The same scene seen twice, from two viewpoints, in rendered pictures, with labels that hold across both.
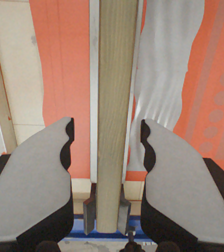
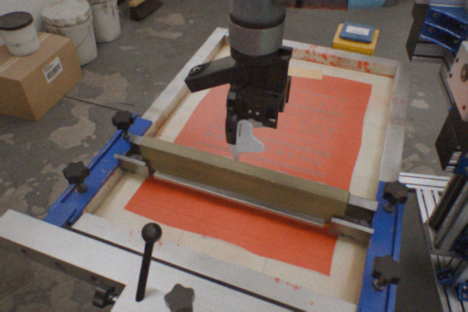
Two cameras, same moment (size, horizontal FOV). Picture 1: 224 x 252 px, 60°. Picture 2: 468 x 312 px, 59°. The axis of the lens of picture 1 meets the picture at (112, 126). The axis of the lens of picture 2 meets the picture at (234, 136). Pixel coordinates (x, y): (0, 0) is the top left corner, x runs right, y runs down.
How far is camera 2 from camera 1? 0.67 m
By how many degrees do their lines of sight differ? 60
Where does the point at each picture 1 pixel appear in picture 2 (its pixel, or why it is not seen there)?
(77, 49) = (219, 216)
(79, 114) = (265, 230)
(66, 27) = (205, 216)
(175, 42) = not seen: hidden behind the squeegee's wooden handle
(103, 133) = (259, 175)
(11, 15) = (186, 242)
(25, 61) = (214, 248)
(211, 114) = (290, 157)
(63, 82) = (237, 230)
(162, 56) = not seen: hidden behind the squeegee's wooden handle
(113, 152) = (274, 173)
